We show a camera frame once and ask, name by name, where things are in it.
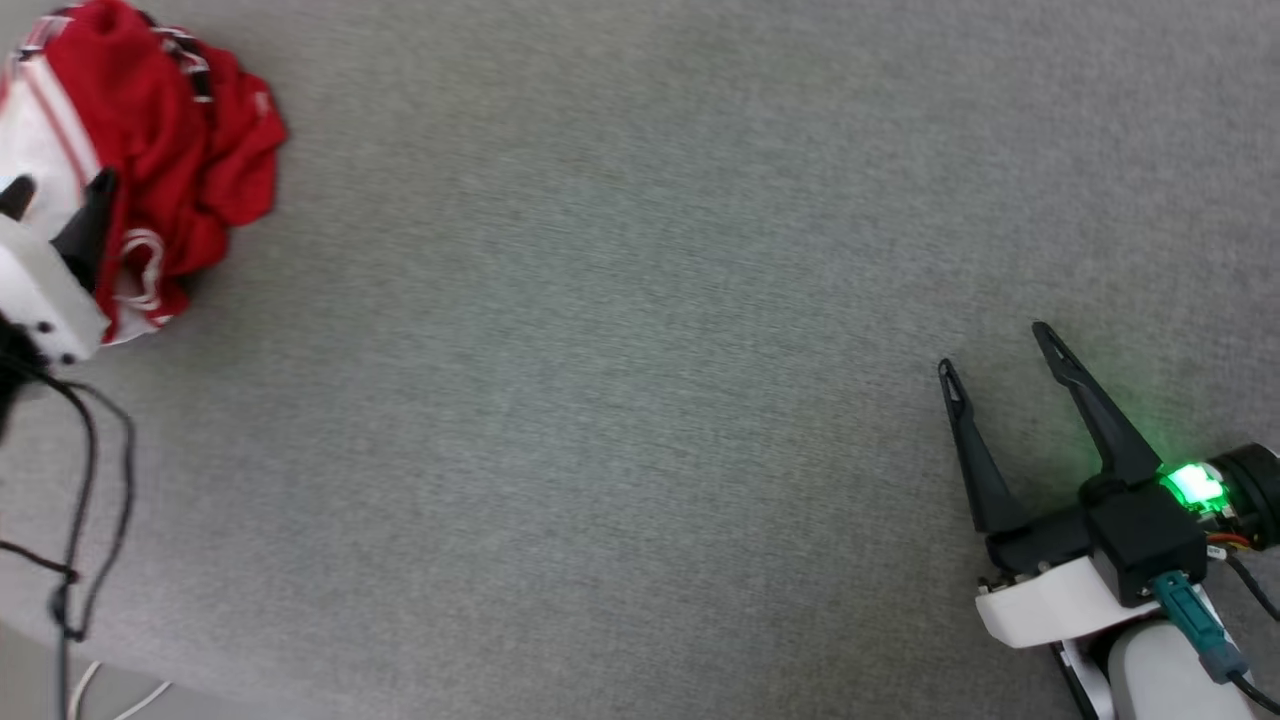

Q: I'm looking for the right cable with teal connector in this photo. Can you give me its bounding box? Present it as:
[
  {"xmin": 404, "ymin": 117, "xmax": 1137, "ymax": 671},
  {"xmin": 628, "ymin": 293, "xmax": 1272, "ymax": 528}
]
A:
[{"xmin": 1150, "ymin": 572, "xmax": 1280, "ymax": 716}]

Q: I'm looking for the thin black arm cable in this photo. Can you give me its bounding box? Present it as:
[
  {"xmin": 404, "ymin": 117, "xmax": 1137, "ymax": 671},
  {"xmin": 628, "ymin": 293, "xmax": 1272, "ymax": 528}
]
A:
[
  {"xmin": 0, "ymin": 383, "xmax": 137, "ymax": 641},
  {"xmin": 1210, "ymin": 535, "xmax": 1280, "ymax": 621}
]

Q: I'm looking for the left cable with teal connector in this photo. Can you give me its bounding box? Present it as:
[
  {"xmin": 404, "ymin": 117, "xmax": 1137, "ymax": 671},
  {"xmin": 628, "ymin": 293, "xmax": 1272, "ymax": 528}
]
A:
[{"xmin": 20, "ymin": 360, "xmax": 101, "ymax": 720}]

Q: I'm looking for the grey fabric sofa cushion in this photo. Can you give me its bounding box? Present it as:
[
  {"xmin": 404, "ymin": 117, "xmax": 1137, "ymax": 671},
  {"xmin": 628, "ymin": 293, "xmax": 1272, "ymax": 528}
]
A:
[{"xmin": 0, "ymin": 0, "xmax": 1280, "ymax": 720}]

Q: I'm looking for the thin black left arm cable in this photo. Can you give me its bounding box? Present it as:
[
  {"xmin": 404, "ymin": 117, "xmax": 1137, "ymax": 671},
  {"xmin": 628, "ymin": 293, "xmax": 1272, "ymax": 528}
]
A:
[{"xmin": 0, "ymin": 383, "xmax": 137, "ymax": 641}]

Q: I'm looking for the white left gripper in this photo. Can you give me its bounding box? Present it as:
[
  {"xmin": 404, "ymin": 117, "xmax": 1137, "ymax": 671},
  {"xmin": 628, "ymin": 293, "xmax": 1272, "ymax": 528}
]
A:
[{"xmin": 0, "ymin": 168, "xmax": 119, "ymax": 364}]

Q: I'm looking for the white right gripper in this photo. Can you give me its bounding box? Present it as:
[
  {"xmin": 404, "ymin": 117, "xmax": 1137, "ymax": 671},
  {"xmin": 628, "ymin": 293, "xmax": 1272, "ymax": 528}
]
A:
[{"xmin": 938, "ymin": 322, "xmax": 1280, "ymax": 649}]

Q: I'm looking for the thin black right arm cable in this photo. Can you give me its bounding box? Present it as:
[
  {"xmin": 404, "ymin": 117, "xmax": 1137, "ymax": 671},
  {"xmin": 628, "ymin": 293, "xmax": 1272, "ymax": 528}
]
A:
[{"xmin": 1210, "ymin": 535, "xmax": 1280, "ymax": 621}]

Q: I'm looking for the thin white cable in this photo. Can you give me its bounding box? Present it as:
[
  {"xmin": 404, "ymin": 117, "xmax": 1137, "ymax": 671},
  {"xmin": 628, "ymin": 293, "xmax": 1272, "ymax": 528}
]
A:
[
  {"xmin": 68, "ymin": 660, "xmax": 103, "ymax": 720},
  {"xmin": 113, "ymin": 681, "xmax": 173, "ymax": 720}
]

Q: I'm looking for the cable with teal connector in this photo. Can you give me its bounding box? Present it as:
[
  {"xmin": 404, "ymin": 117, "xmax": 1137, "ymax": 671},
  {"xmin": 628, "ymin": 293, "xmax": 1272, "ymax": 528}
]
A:
[
  {"xmin": 20, "ymin": 360, "xmax": 101, "ymax": 720},
  {"xmin": 1150, "ymin": 572, "xmax": 1280, "ymax": 716}
]

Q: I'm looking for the red garment with white trim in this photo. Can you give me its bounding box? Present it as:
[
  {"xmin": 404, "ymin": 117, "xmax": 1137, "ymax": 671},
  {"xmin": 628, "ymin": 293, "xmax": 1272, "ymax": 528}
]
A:
[{"xmin": 0, "ymin": 0, "xmax": 289, "ymax": 346}]

